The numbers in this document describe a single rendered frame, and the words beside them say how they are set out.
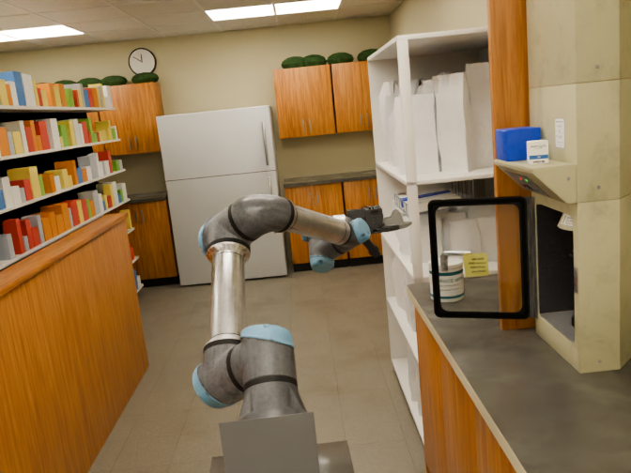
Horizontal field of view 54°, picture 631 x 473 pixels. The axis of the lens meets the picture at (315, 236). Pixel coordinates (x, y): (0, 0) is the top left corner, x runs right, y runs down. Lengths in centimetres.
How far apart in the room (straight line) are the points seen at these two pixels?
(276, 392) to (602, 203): 97
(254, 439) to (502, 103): 127
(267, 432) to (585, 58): 116
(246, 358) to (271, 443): 20
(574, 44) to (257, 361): 108
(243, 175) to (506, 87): 472
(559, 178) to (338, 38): 564
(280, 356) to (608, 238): 92
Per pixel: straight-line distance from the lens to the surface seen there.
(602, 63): 175
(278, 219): 163
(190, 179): 658
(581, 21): 173
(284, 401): 130
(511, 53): 205
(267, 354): 135
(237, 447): 130
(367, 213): 202
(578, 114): 172
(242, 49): 718
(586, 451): 153
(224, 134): 649
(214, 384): 145
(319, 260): 194
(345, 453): 151
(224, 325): 152
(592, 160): 174
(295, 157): 715
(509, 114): 205
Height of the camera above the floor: 171
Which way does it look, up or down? 11 degrees down
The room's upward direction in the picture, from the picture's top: 6 degrees counter-clockwise
